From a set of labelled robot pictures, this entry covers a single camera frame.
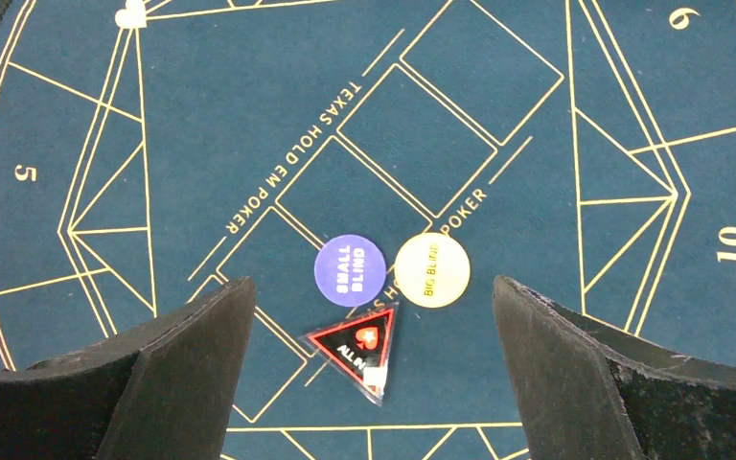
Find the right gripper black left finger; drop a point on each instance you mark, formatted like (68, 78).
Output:
(162, 390)

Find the round blue poker mat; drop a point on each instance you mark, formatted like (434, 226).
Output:
(152, 150)

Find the black red all-in triangle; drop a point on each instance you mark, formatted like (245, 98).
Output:
(359, 348)

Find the purple small blind button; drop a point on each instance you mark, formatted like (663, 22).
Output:
(349, 270)

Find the yellow big blind button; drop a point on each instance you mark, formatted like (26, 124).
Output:
(432, 270)

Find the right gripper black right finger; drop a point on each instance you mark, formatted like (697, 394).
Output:
(586, 390)

